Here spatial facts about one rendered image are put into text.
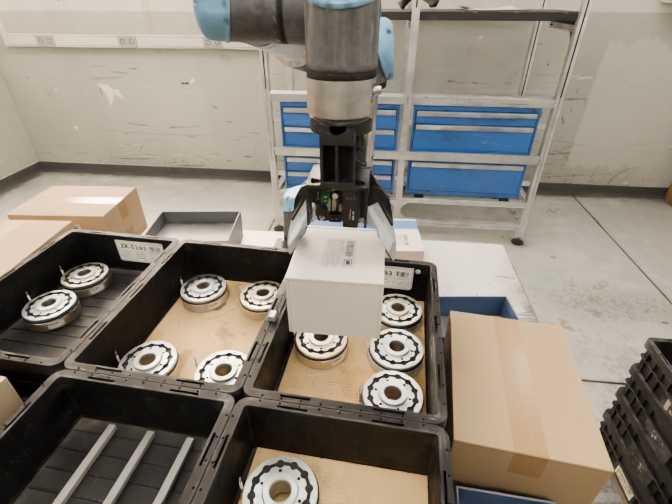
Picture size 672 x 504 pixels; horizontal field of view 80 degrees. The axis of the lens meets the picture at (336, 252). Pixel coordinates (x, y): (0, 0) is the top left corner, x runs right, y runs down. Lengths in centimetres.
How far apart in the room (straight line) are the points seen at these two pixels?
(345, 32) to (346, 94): 5
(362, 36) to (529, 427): 60
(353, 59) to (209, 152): 342
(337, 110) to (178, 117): 342
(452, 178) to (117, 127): 291
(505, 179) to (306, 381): 220
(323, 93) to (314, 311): 26
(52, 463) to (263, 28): 69
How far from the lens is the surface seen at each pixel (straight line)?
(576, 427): 77
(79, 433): 82
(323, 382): 76
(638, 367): 152
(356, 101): 43
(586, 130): 377
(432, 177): 265
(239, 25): 55
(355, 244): 55
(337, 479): 67
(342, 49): 42
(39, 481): 79
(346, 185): 44
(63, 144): 453
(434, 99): 249
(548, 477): 76
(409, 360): 77
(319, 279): 48
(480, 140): 262
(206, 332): 89
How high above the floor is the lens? 142
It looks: 33 degrees down
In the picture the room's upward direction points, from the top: straight up
